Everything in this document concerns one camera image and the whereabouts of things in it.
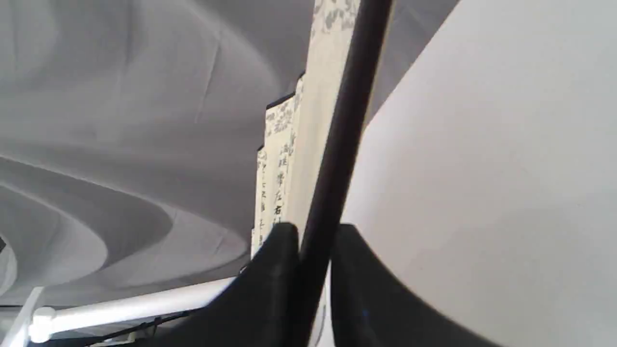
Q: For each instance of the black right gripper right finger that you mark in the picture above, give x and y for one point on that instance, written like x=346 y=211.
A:
x=370 y=307

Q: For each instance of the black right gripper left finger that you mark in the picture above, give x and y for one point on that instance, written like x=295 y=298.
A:
x=252 y=310

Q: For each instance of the paper folding fan dark ribs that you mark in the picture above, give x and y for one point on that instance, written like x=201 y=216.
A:
x=311 y=142

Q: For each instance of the white metal frame bar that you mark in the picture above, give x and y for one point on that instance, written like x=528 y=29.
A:
x=36 y=323

